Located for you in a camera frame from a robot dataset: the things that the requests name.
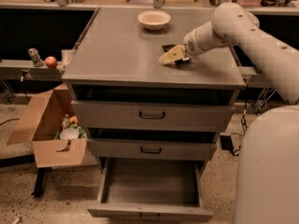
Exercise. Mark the brown cardboard box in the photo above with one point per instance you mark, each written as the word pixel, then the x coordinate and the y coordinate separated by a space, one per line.
pixel 38 124

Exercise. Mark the grey open bottom drawer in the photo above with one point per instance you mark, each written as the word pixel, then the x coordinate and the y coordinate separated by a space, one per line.
pixel 151 190

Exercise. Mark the white plastic bowl in box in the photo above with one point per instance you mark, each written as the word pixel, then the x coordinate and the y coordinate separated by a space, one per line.
pixel 69 134

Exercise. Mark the red apple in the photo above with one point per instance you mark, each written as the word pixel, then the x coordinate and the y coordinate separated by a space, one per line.
pixel 51 62

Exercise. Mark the black power adapter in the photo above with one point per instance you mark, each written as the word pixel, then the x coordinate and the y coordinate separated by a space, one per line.
pixel 226 142

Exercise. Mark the grey top drawer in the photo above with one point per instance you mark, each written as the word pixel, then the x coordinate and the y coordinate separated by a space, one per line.
pixel 159 117

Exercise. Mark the black stand base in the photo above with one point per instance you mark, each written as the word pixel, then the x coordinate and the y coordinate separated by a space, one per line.
pixel 41 182

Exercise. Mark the white ceramic bowl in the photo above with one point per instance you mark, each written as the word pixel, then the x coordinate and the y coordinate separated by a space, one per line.
pixel 154 20

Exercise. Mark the grey metal drawer cabinet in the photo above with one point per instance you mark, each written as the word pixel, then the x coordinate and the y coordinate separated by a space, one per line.
pixel 117 61

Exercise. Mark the grey middle drawer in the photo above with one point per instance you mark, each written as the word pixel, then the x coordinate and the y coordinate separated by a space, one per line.
pixel 157 150

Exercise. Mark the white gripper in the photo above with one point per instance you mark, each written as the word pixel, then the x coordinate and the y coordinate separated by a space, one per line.
pixel 191 45

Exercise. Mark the small grey figurine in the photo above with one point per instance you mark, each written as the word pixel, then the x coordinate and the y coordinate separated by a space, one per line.
pixel 35 57

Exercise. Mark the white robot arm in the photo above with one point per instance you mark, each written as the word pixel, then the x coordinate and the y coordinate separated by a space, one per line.
pixel 267 180

